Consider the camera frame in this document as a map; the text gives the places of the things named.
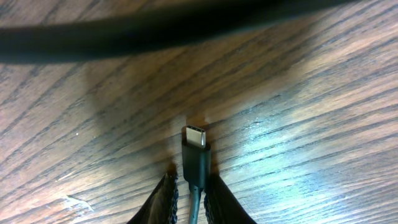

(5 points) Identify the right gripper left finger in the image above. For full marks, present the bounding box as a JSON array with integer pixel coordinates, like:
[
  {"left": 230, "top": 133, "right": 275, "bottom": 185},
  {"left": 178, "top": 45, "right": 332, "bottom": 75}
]
[{"left": 127, "top": 170, "right": 178, "bottom": 224}]

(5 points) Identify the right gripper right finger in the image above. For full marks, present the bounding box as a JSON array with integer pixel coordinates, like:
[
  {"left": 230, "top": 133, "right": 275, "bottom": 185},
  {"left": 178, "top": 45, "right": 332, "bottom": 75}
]
[{"left": 203, "top": 174, "right": 256, "bottom": 224}]

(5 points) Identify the black USB charging cable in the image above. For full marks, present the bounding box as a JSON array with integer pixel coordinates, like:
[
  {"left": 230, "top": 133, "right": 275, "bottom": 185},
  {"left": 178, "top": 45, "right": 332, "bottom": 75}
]
[{"left": 181, "top": 124, "right": 212, "bottom": 224}]

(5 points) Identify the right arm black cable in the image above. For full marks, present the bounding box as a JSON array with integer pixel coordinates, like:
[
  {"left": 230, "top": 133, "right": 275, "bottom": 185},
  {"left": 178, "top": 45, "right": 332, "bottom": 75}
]
[{"left": 0, "top": 0, "right": 358, "bottom": 65}]

